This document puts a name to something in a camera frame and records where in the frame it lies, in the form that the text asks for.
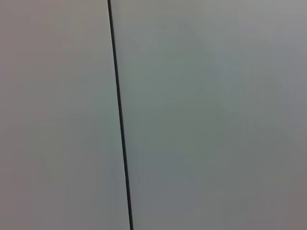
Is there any black vertical wall joint strip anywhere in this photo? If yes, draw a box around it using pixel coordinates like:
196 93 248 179
106 0 134 230

